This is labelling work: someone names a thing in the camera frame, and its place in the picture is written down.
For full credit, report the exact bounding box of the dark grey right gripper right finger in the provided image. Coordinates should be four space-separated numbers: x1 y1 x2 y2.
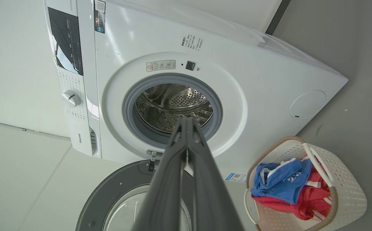
187 118 244 231

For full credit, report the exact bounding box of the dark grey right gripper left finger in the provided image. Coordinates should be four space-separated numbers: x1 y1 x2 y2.
131 118 187 231

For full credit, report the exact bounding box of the round grey washer door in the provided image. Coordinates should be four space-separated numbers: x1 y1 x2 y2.
75 159 195 231

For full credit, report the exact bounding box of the metal door hinge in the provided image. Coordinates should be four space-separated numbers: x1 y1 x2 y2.
146 150 163 172

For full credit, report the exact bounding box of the steel washing drum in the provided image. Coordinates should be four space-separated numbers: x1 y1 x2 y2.
135 83 214 133

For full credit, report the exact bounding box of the white front-load washing machine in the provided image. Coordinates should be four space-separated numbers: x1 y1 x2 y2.
43 0 349 184

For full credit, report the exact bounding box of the blue energy label sticker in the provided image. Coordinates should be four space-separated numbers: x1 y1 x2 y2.
225 173 247 183

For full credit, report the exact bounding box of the blue garment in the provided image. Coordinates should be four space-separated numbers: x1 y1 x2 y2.
251 158 313 205

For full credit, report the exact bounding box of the red garment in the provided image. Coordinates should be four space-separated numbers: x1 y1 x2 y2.
253 156 332 221

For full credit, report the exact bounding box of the white warning label sticker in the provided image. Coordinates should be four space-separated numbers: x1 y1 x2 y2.
146 60 176 72

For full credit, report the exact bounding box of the white control knob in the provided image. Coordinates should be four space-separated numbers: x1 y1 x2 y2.
61 90 81 108

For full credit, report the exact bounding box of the round white filter cover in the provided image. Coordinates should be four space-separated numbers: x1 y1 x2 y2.
289 90 327 120

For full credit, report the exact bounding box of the white perforated laundry basket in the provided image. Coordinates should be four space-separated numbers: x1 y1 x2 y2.
244 136 368 231

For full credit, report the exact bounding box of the black display panel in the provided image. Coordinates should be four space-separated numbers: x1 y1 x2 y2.
47 7 84 76

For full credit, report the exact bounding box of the black QR code sticker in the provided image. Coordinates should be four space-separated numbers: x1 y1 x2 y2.
93 0 106 34

